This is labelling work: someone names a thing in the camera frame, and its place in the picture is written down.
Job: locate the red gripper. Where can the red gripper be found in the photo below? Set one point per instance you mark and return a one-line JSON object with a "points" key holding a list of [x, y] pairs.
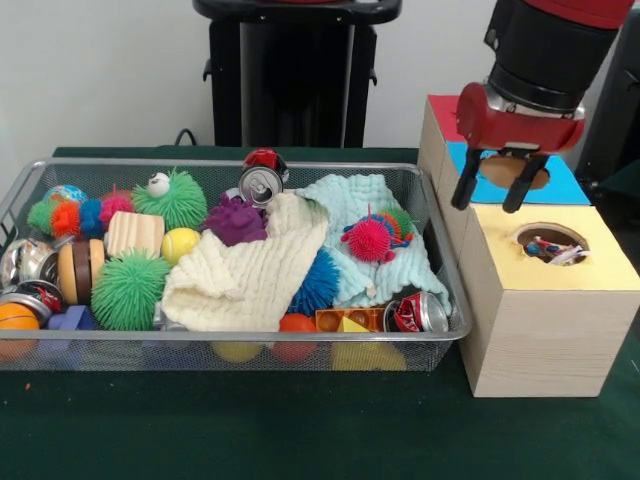
{"points": [[525, 132]]}

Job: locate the colourful patterned cloth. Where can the colourful patterned cloth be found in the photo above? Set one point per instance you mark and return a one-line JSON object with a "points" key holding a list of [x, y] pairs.
{"points": [[542, 247]]}

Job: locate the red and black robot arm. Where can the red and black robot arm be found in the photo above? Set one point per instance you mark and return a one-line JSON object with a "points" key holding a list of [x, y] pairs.
{"points": [[550, 50]]}

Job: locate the wooden box three holes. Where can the wooden box three holes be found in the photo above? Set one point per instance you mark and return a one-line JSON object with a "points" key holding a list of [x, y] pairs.
{"points": [[540, 340]]}

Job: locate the pink spiky rubber toy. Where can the pink spiky rubber toy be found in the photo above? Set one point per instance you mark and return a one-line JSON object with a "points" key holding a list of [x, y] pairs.
{"points": [[367, 237]]}

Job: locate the mint waffle cloth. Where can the mint waffle cloth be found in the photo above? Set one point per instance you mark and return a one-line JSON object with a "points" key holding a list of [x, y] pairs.
{"points": [[355, 195]]}

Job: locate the tall black case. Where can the tall black case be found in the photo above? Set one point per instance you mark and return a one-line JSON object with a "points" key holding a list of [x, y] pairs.
{"points": [[620, 100]]}

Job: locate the crushed red soda can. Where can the crushed red soda can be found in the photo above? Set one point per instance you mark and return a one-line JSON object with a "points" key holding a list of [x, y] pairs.
{"points": [[417, 312]]}

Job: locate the uncrushed red soda can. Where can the uncrushed red soda can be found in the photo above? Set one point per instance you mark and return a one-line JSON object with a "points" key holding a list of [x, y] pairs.
{"points": [[257, 186]]}

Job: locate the purple spiky rubber toy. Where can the purple spiky rubber toy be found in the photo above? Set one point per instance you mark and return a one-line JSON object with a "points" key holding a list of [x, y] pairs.
{"points": [[235, 220]]}

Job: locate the cream waffle cloth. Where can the cream waffle cloth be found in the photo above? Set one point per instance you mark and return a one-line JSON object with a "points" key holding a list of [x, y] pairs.
{"points": [[245, 285]]}

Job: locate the green puffer toy white face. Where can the green puffer toy white face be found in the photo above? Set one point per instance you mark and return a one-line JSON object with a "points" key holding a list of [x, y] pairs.
{"points": [[175, 200]]}

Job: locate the plain green puffer ball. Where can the plain green puffer ball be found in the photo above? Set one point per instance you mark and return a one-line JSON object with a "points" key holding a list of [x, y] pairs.
{"points": [[127, 290]]}

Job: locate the multicoloured fuzzy caterpillar toy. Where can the multicoloured fuzzy caterpillar toy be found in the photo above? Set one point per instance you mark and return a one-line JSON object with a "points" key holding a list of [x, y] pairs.
{"points": [[65, 220]]}

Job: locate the wooden toy burger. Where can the wooden toy burger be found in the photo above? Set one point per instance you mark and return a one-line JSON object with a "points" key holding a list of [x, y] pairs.
{"points": [[70, 272]]}

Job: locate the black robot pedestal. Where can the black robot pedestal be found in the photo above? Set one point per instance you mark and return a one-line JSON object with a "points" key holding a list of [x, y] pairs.
{"points": [[295, 75]]}

